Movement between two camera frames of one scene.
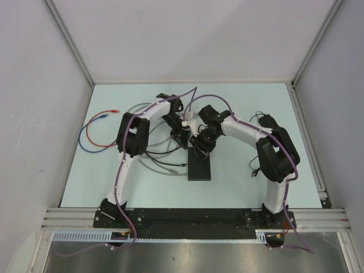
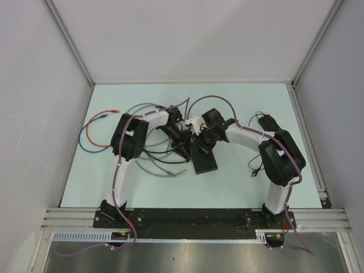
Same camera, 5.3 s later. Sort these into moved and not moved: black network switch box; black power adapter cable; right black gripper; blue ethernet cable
Moved: black network switch box
Not moved: right black gripper; black power adapter cable; blue ethernet cable
